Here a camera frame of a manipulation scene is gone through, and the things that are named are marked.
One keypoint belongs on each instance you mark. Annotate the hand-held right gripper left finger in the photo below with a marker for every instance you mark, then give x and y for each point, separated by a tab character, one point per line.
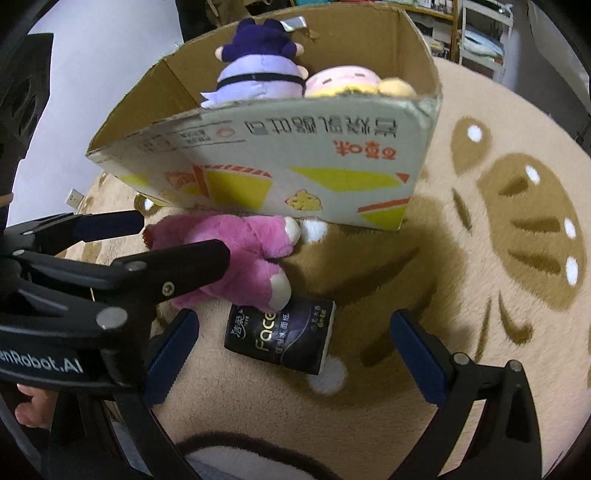
173	355

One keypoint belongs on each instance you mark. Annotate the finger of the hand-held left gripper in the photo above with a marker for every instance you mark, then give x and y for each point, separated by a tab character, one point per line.
184	267
106	224

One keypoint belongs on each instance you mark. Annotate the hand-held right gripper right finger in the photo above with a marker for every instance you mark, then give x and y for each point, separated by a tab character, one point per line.
415	355

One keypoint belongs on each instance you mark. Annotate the pink bear plush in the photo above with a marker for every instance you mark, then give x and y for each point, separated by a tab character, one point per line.
240	240

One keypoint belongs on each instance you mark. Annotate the black tissue pack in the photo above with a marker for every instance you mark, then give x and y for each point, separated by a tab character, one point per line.
277	337

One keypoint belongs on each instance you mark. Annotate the printed cardboard box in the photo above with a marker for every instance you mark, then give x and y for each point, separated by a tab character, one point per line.
277	152

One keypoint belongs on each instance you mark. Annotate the purple-haired doll plush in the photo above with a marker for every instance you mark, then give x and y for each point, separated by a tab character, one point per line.
258	74

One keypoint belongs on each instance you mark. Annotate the pink cube plush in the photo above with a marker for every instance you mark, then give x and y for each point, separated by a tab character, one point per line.
341	81

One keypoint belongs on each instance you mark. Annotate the yellow plush toy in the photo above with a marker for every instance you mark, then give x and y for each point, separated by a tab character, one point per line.
397	87

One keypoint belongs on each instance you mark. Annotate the person's left hand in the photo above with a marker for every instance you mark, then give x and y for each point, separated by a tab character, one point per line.
37	408

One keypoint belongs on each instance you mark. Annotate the dark object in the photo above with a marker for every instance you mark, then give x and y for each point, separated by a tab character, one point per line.
25	92

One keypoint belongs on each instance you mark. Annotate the light blue cloth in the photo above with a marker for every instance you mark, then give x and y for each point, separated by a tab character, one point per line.
482	41

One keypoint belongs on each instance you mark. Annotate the yellow wooden shelf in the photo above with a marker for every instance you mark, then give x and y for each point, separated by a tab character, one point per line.
438	27

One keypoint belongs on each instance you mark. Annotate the white trolley cart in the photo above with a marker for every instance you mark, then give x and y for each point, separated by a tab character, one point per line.
485	18

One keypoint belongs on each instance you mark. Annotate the white wall socket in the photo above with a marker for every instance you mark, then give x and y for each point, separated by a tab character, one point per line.
74	198

